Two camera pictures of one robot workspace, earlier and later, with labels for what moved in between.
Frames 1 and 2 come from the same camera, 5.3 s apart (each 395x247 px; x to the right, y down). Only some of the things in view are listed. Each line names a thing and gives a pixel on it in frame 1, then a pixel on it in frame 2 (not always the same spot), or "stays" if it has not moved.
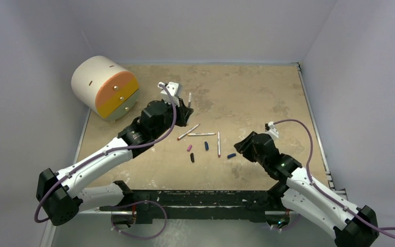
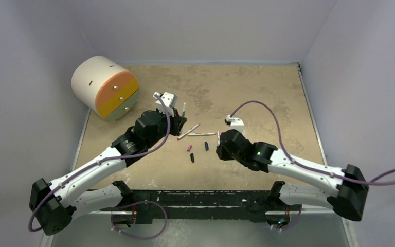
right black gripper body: (246, 144) to (222, 148)
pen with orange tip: (200, 134) stays
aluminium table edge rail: (340, 193) stays
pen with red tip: (185, 134) stays
